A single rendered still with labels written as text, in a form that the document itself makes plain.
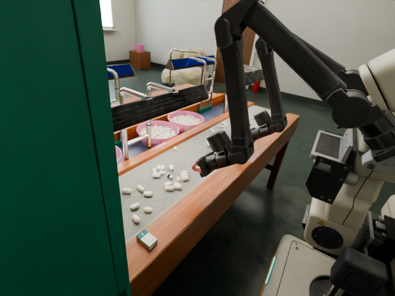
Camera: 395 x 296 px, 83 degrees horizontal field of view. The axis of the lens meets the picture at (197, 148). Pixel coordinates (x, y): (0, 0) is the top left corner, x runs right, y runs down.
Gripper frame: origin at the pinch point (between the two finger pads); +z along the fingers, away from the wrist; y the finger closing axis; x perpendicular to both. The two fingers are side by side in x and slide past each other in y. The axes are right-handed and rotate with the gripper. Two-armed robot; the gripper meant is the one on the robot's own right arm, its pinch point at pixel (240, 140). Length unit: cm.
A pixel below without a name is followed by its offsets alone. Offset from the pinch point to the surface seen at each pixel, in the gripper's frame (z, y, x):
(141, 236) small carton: -2, 77, 5
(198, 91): -3.9, 19.5, -32.9
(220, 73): 234, -413, -118
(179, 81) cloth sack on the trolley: 193, -204, -106
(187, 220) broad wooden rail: -5, 61, 10
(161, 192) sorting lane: 11, 55, 0
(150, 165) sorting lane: 24, 45, -11
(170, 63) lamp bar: 40, -23, -69
